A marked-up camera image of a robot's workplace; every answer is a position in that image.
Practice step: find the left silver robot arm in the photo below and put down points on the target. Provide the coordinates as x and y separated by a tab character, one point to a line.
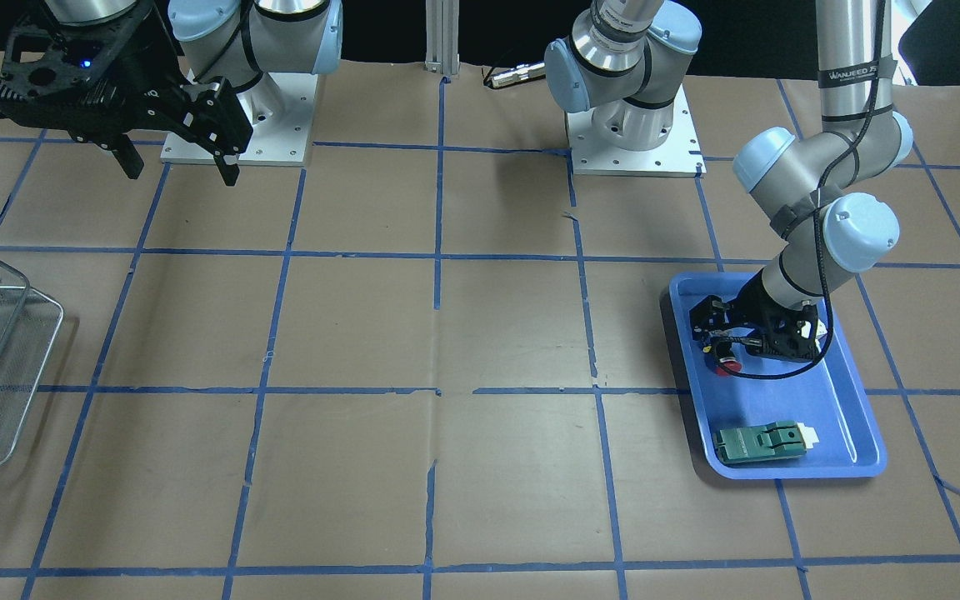
624	62

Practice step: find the green terminal block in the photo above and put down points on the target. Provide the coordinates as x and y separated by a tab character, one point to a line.
768	442

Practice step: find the aluminium frame post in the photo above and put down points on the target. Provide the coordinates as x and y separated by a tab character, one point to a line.
441	19

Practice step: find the white circuit breaker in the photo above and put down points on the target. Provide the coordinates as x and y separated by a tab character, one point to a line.
819	336

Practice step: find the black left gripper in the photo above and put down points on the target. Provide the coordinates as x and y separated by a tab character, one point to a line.
748	308

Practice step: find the red push button switch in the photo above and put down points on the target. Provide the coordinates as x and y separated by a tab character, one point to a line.
724	357

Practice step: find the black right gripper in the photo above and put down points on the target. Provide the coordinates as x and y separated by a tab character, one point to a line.
149	77

